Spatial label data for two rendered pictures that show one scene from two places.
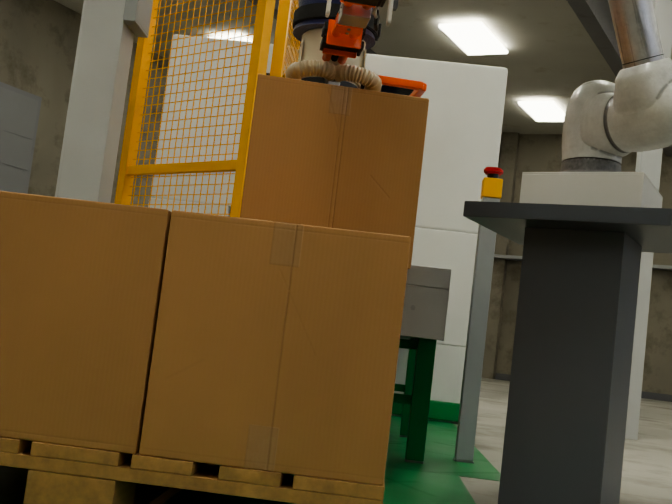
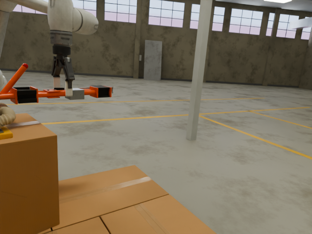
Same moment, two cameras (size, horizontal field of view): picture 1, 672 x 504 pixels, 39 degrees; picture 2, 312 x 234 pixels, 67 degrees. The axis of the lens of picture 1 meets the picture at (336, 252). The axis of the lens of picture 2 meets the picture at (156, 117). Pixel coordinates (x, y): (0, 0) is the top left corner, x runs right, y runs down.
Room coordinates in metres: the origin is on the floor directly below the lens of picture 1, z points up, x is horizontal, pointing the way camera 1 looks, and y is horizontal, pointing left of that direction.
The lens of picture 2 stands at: (2.33, 1.13, 1.25)
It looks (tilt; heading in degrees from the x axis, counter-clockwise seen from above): 14 degrees down; 232
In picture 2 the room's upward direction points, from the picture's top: 4 degrees clockwise
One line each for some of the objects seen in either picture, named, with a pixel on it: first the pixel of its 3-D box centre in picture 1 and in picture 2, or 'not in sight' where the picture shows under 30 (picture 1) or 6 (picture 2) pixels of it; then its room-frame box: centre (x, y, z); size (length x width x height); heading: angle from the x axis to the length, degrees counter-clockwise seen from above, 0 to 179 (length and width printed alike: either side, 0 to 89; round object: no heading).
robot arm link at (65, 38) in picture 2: not in sight; (61, 39); (2.01, 0.01, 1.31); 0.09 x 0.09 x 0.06
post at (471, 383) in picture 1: (478, 318); not in sight; (3.32, -0.53, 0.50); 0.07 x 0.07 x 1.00; 87
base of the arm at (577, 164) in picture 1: (591, 176); not in sight; (2.47, -0.65, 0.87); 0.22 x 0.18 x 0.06; 155
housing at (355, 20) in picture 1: (355, 11); (74, 94); (1.96, 0.02, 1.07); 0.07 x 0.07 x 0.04; 6
